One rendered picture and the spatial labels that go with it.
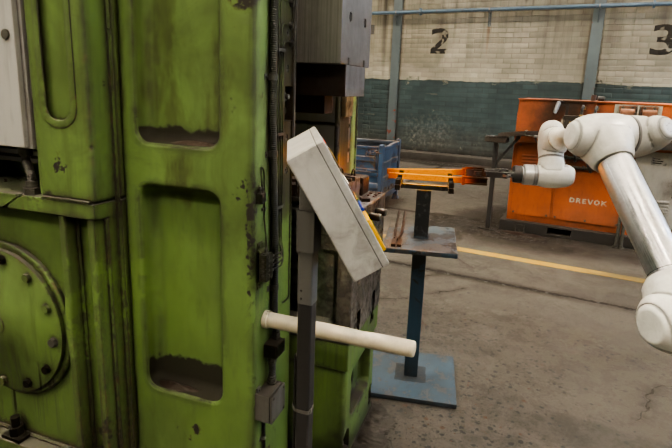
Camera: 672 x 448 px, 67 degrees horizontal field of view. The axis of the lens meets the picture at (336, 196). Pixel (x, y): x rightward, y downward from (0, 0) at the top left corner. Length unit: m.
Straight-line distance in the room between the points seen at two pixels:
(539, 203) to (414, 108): 4.86
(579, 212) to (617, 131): 3.40
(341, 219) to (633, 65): 8.29
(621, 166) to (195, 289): 1.32
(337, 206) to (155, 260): 0.84
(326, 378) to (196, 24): 1.20
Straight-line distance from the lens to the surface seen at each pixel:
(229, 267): 1.47
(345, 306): 1.68
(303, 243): 1.15
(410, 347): 1.41
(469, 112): 9.28
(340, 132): 1.98
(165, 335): 1.77
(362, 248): 1.00
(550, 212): 5.15
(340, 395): 1.85
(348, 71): 1.60
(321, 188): 0.96
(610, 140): 1.72
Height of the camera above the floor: 1.30
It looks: 12 degrees down
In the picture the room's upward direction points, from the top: 2 degrees clockwise
